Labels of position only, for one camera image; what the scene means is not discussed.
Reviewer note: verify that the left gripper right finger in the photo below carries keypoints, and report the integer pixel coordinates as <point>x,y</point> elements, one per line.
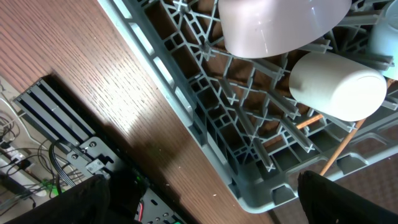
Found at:
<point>324,201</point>

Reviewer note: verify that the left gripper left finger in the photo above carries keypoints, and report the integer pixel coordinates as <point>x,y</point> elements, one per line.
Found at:
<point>84,203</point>

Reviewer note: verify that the wooden chopstick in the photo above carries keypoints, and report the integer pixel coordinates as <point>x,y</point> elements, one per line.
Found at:
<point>389,102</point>
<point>309,121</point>

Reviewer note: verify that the cream white cup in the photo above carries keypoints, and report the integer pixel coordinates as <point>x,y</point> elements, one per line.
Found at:
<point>337,86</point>

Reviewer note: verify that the light blue bowl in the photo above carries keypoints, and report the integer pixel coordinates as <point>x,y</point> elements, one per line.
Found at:
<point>383,39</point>

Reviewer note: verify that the pink saucer plate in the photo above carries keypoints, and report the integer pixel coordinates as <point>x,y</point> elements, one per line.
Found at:
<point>265,28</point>

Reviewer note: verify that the white power strip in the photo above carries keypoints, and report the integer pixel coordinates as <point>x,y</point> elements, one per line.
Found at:
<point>10,169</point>

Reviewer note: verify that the grey plastic dish rack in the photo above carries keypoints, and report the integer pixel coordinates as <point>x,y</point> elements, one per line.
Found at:
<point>239,110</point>

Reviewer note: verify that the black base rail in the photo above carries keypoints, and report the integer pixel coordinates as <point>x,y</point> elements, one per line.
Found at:
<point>80,148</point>

